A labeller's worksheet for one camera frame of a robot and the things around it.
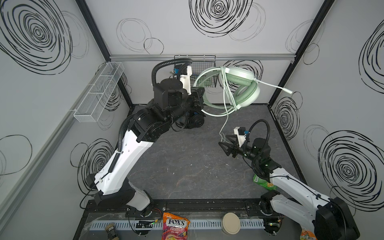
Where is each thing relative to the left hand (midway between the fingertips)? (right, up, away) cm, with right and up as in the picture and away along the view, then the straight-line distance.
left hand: (206, 89), depth 52 cm
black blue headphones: (-4, -12, +48) cm, 49 cm away
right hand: (+10, -22, +23) cm, 33 cm away
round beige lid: (+12, -56, +12) cm, 59 cm away
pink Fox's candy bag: (-13, -59, +14) cm, 62 cm away
